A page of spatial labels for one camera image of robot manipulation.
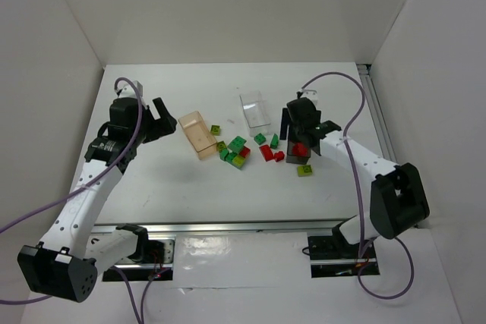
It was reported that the green sloped lego brick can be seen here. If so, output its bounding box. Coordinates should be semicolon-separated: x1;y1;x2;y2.
270;134;279;149

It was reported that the green lego brick square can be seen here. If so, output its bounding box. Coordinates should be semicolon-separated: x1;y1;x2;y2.
254;133;267;146

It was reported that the red small lego brick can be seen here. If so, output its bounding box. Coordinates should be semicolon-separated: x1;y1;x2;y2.
274;151;285;162

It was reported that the red long lego brick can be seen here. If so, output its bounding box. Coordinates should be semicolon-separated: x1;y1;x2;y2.
259;144;274;162

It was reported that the lime lego brick small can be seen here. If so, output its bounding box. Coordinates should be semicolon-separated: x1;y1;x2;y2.
210;124;221;136

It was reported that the green four-stud lego brick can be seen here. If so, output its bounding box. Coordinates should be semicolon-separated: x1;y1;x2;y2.
227;136;246;154

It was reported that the lime round-stud lego brick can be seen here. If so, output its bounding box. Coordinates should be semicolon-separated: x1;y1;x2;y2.
216;141;226;152

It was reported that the green lego brick small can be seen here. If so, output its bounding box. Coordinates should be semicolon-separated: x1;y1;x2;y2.
219;149;237;164

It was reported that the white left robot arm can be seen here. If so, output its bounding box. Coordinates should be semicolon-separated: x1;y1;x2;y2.
17;96;177;303

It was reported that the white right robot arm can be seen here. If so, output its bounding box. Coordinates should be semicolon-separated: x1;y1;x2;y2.
282;96;430;259

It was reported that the orange transparent container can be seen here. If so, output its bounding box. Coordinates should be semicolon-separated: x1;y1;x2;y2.
178;111;217;160

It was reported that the dark grey transparent container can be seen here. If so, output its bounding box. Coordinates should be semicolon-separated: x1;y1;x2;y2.
286;130;311;165

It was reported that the clear transparent container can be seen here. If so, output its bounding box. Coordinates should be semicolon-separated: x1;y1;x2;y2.
239;91;271;137

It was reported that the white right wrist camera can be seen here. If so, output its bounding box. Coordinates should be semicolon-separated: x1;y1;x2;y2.
296;89;319;105

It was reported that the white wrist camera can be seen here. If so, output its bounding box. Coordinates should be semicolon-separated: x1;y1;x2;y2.
296;89;319;105
115;80;144;99

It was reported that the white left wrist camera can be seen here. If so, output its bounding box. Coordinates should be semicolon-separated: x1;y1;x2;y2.
115;80;144;99

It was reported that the aluminium rail right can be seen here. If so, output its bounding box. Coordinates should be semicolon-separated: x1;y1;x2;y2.
356;64;397;162

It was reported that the aluminium rail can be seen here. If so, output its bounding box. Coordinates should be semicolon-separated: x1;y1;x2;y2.
90;219;380;236
356;64;397;162

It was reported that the aluminium rail front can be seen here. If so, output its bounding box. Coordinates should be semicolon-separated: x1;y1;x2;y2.
90;219;380;236

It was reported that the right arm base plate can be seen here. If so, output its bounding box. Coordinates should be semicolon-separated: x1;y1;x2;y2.
301;236;380;278

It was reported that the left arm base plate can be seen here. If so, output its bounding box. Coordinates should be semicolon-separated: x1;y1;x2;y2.
115;237;175;282

